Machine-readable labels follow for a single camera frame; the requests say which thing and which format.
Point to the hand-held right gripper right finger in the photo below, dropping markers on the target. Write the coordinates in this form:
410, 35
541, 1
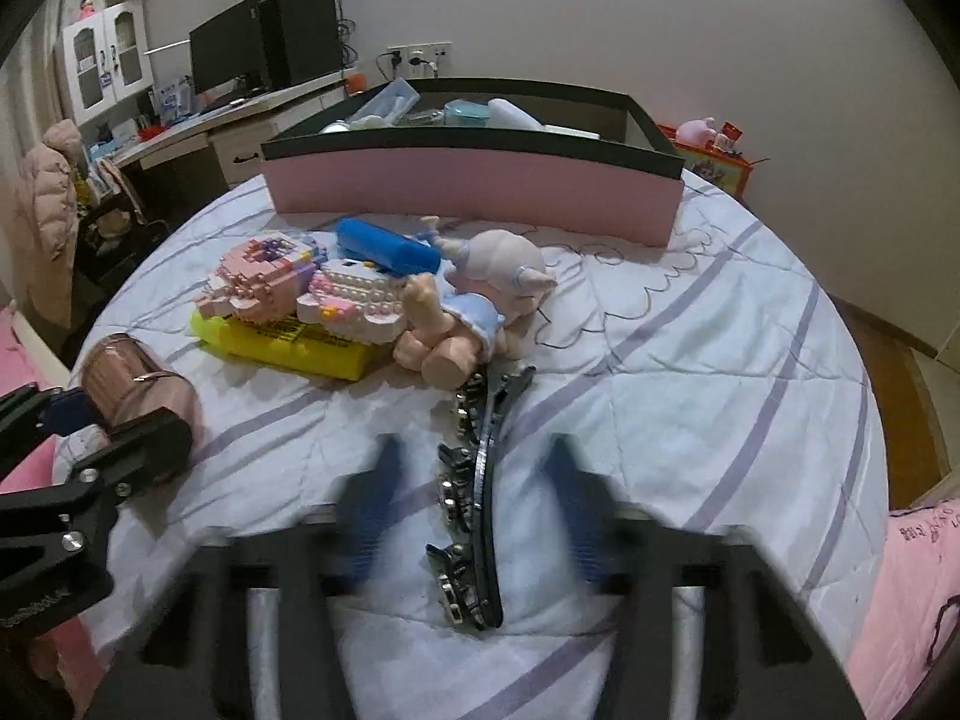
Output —
581, 510

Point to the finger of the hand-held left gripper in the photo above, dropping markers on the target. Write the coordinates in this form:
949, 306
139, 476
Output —
71, 409
150, 450

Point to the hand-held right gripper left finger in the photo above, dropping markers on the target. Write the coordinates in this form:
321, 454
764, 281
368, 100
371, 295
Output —
375, 510

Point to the rose gold tube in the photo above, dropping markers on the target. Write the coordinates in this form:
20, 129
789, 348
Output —
131, 382

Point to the black hair clip card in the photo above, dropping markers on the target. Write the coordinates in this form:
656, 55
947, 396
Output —
484, 495

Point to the yellow box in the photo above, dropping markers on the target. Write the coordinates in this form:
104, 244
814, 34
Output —
300, 352

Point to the pink storage box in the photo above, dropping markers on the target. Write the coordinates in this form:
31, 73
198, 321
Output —
465, 184

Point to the striped white tablecloth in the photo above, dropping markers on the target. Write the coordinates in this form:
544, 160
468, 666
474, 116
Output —
675, 390

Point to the black chair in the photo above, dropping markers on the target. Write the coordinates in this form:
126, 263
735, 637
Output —
120, 225

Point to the pink padded jacket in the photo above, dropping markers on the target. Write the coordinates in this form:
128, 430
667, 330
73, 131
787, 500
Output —
45, 210

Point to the pink white block figure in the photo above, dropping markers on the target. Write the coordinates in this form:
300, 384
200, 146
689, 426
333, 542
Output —
300, 292

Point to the baby doll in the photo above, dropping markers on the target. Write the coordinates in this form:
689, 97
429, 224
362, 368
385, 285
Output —
480, 292

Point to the white desk with drawers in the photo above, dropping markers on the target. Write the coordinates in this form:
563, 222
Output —
225, 142

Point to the pink blanket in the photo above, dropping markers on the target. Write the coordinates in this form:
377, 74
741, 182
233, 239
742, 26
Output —
907, 615

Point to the white glass door cabinet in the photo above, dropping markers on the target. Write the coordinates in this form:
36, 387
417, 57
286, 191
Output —
109, 60

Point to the red printed crate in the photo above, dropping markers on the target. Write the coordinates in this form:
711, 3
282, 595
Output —
720, 165

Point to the white flat box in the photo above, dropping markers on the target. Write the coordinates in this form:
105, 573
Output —
570, 131

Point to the clear glass bottle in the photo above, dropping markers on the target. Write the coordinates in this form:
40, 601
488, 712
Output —
425, 120

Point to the black computer monitor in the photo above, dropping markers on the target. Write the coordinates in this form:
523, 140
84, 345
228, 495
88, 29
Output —
225, 45

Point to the pink plush toy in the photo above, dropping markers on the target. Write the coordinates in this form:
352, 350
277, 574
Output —
696, 131

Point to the white rounded container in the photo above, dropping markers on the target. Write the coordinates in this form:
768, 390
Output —
514, 114

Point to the small pink doll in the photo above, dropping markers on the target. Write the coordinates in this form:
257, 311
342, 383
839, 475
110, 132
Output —
87, 6

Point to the clear tissue packet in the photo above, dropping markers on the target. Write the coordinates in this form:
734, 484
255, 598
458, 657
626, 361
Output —
386, 106

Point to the teal oval case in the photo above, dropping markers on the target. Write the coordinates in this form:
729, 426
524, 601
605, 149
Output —
466, 114

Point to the clear bottle orange cap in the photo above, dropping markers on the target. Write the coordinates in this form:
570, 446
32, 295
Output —
354, 82

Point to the black computer tower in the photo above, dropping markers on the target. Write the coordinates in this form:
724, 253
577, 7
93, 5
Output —
300, 37

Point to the white wall outlet strip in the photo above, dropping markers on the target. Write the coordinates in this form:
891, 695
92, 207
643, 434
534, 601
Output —
418, 54

